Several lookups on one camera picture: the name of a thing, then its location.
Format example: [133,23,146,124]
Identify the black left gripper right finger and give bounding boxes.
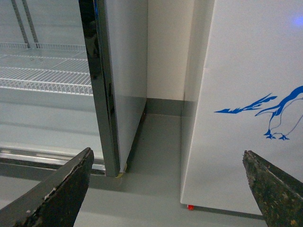
[243,150,303,227]

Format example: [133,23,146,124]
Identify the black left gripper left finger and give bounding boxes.
[0,148,94,227]

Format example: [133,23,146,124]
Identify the tall glass-door display fridge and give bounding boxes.
[0,0,148,177]

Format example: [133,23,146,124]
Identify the white blue chest freezer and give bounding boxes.
[180,0,303,215]

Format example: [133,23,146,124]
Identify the white wire fridge shelf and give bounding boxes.
[0,43,93,96]

